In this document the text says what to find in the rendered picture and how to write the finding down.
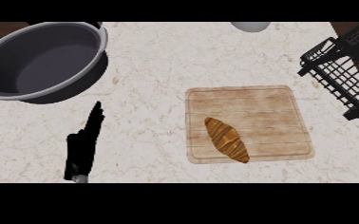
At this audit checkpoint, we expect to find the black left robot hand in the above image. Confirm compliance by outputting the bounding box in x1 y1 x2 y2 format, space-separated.
64 101 107 182

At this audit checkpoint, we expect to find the brown striped eggplant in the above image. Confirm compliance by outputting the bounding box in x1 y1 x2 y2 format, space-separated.
204 116 251 164

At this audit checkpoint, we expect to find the wooden cutting board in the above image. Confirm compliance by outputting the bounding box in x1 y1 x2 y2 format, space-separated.
183 84 316 165

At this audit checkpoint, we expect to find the large grey pot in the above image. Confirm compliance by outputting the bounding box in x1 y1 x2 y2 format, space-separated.
0 21 111 105

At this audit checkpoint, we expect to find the pale grey round object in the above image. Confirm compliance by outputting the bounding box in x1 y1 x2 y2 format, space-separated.
231 21 272 33

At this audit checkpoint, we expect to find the black wire tiered basket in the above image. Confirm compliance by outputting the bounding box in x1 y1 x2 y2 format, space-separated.
297 25 359 121

